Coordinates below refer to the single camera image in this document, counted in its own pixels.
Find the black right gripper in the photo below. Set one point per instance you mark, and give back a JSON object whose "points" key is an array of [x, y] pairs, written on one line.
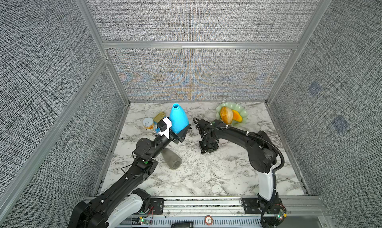
{"points": [[205, 150]]}

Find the gold rectangular tin can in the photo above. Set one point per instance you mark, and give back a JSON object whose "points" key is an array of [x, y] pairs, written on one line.
{"points": [[159, 117]]}

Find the light green wavy plate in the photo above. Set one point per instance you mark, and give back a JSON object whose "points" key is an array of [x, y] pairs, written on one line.
{"points": [[233, 106]]}

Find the blue plastic spray bottle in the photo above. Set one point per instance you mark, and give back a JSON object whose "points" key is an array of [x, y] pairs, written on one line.
{"points": [[178, 118]]}

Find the round white-lid can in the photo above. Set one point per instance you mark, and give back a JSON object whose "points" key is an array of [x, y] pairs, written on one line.
{"points": [[148, 123]]}

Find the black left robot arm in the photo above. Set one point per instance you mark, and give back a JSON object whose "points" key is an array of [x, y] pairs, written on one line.
{"points": [[125, 180]]}

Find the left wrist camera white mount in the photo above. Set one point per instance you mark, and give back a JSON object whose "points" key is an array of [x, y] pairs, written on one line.
{"points": [[163, 127]]}

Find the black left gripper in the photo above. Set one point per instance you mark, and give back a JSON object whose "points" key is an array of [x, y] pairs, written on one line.
{"points": [[180, 137]]}

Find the small orange fruit slice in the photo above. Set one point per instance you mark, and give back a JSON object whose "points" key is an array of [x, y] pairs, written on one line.
{"points": [[237, 117]]}

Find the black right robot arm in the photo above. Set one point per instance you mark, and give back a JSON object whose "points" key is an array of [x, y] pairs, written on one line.
{"points": [[263, 156]]}

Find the grey translucent bottle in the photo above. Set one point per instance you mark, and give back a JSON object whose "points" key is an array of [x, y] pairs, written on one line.
{"points": [[171, 158]]}

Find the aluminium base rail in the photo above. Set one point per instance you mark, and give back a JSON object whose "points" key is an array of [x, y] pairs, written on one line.
{"points": [[213, 212]]}

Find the large orange bread roll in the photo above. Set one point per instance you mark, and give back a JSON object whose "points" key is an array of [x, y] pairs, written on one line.
{"points": [[226, 115]]}

